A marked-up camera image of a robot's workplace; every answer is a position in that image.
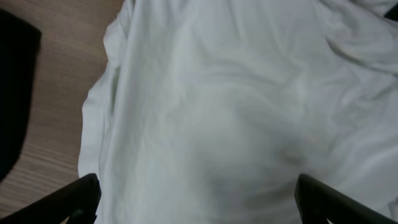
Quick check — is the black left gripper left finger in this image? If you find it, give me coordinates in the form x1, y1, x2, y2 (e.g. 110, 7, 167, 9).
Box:
1, 174, 101, 224

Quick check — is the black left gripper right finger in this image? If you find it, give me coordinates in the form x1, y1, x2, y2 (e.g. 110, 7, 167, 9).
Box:
294, 174, 397, 224

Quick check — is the white t-shirt black print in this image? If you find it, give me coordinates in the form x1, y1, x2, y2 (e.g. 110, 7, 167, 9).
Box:
78, 0, 397, 223

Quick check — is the black polo shirt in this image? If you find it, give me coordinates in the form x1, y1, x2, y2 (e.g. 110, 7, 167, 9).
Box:
1, 9, 41, 179

